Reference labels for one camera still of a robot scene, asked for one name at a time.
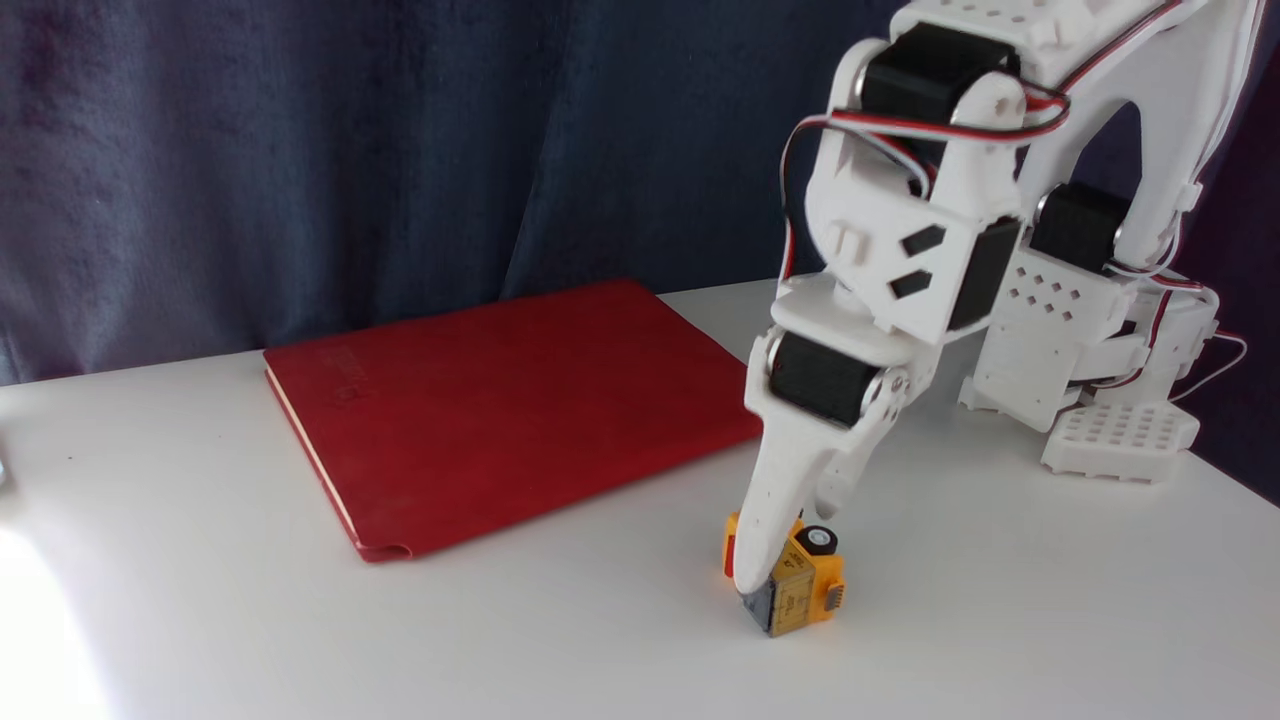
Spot yellow toy truck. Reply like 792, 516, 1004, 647
724, 510, 847, 638

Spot red notebook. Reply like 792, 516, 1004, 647
263, 278, 767, 563

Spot dark blue curtain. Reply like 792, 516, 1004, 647
0, 0, 1280, 506

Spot thin white cable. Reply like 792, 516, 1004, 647
1168, 328, 1251, 403

